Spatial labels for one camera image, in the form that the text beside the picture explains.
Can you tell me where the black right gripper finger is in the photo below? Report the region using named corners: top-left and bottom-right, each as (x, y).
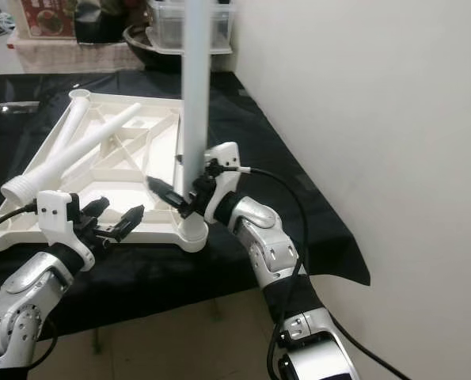
top-left (146, 176), bottom-right (192, 219)

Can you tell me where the white plastic table top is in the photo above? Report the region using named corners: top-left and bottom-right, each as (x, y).
top-left (0, 89), bottom-right (210, 254)

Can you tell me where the black tablecloth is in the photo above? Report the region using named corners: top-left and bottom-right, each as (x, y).
top-left (0, 70), bottom-right (372, 341)

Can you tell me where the black metal basin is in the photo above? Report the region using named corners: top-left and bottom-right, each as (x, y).
top-left (123, 24), bottom-right (192, 74)

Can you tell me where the beige cloth-covered bench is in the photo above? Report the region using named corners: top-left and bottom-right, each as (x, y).
top-left (13, 36), bottom-right (149, 76)

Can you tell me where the clear plastic storage box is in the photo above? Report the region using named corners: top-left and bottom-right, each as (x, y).
top-left (146, 0), bottom-right (236, 55)

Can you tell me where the glossy black bag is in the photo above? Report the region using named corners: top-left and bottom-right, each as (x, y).
top-left (73, 0), bottom-right (129, 44)

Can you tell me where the red food-print box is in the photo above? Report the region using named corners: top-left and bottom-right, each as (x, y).
top-left (20, 0), bottom-right (78, 39)

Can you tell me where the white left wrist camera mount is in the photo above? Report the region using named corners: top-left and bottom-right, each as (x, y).
top-left (36, 190), bottom-right (97, 274)

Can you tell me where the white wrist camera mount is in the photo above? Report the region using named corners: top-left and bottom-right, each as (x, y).
top-left (203, 141), bottom-right (242, 225)
top-left (36, 190), bottom-right (97, 274)

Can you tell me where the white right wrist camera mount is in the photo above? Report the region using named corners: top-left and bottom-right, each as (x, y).
top-left (203, 141), bottom-right (242, 225)

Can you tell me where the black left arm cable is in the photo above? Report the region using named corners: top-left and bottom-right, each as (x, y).
top-left (0, 204), bottom-right (40, 238)

